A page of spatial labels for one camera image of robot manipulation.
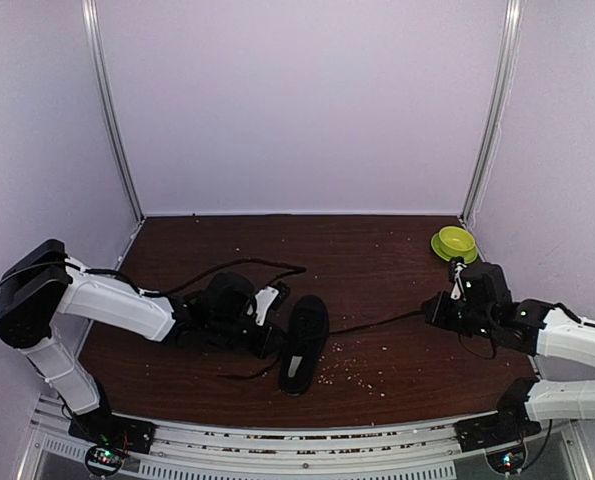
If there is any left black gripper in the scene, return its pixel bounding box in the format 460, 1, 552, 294
209, 315, 293, 360

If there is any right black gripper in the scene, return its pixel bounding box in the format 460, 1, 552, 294
422, 290, 495, 340

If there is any black sneaker shoe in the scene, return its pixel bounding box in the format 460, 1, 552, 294
278, 295, 329, 396

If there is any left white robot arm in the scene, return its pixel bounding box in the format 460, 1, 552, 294
0, 239, 290, 444

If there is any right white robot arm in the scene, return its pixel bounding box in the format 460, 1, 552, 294
421, 257, 595, 442

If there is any green bowl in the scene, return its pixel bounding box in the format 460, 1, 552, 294
431, 226, 478, 264

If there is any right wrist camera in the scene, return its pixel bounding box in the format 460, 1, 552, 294
448, 256, 467, 301

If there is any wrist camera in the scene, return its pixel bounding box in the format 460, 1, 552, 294
246, 282, 291, 327
448, 256, 467, 301

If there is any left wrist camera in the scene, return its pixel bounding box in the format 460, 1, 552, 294
246, 282, 291, 327

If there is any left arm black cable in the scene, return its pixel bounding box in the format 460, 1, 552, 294
0, 257, 308, 341

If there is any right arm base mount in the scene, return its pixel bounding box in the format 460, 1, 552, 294
454, 413, 542, 477

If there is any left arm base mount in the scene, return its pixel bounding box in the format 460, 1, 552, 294
68, 416, 156, 478

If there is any front aluminium rail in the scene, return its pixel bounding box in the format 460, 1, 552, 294
26, 394, 593, 480

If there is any right aluminium frame post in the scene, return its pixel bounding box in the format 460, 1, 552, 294
460, 0, 525, 228

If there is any aluminium frame post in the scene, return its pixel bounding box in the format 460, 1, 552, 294
81, 0, 145, 223
460, 0, 525, 228

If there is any left aluminium frame post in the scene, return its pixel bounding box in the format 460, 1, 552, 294
81, 0, 145, 223

